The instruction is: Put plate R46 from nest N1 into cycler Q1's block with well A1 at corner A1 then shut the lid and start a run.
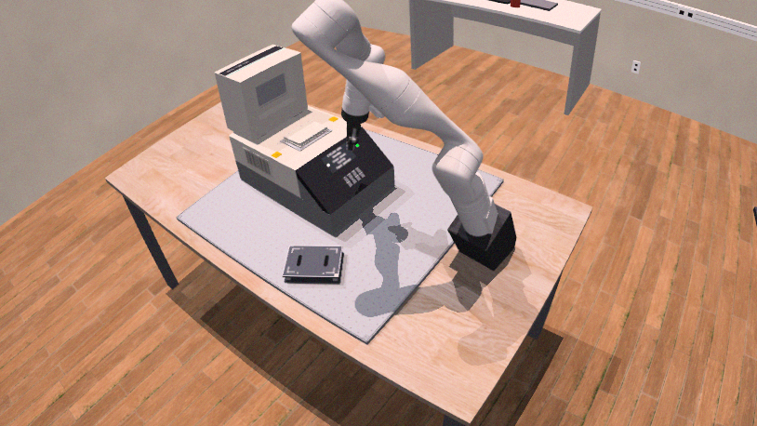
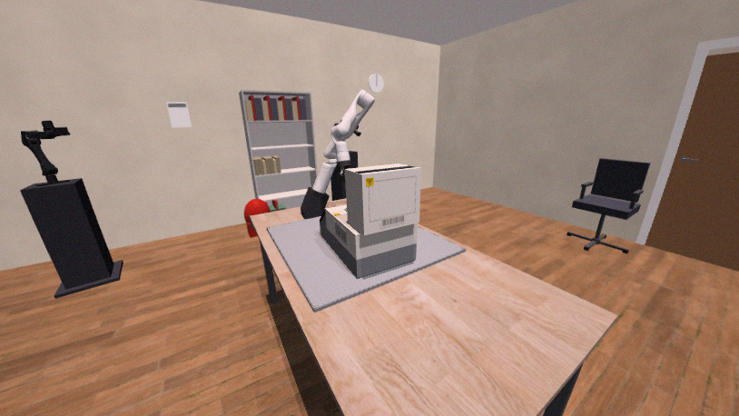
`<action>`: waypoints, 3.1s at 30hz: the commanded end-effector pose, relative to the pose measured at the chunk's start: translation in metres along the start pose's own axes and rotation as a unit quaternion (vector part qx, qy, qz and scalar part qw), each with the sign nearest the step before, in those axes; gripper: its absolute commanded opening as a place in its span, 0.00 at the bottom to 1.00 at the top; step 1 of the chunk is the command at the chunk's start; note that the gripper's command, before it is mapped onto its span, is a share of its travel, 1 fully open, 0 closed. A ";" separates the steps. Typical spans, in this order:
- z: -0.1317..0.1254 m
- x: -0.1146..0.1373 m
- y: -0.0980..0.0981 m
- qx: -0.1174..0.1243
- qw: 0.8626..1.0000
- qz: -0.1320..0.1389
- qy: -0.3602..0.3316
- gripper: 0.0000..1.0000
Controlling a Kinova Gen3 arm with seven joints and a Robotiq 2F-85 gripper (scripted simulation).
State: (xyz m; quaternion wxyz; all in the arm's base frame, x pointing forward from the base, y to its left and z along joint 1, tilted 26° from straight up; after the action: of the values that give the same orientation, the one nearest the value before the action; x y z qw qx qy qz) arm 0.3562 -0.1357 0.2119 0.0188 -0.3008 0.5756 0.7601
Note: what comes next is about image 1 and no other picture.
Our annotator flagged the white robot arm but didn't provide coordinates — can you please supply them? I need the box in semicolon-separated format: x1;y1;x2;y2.
292;0;498;236

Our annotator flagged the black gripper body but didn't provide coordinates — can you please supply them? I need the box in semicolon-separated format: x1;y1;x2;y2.
341;109;369;135

